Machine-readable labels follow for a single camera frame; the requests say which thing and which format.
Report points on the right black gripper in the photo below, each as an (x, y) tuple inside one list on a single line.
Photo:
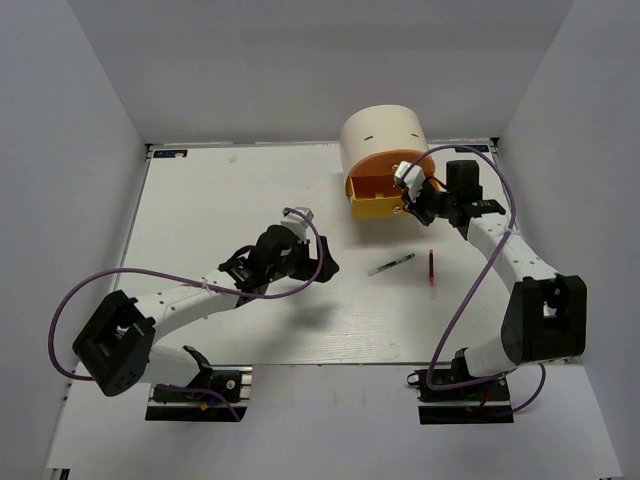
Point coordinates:
[(417, 208)]

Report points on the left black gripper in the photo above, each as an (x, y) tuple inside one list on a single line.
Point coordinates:
[(328, 265)]

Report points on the white green pen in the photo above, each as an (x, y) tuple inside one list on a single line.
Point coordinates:
[(390, 264)]

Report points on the round wooden drawer cabinet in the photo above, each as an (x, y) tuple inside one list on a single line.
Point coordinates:
[(373, 143)]

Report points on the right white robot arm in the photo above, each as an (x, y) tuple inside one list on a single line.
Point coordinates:
[(546, 315)]

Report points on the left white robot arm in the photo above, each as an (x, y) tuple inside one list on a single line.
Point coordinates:
[(119, 345)]

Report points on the red pen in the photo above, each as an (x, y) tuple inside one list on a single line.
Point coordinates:
[(431, 271)]

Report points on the right blue corner label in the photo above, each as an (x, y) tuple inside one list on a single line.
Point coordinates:
[(480, 148)]

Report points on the blue corner label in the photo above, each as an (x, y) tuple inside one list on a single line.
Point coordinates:
[(480, 148), (170, 154)]

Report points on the left blue corner label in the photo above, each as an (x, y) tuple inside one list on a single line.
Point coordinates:
[(170, 154)]

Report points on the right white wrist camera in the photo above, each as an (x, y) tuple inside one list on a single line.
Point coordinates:
[(409, 177)]

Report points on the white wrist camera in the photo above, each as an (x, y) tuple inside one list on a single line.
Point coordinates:
[(297, 221), (409, 177)]

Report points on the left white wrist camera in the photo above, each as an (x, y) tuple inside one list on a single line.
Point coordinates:
[(297, 221)]

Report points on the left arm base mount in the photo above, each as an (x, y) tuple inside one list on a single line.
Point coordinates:
[(210, 392)]

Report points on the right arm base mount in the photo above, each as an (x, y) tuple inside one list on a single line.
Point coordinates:
[(486, 403)]

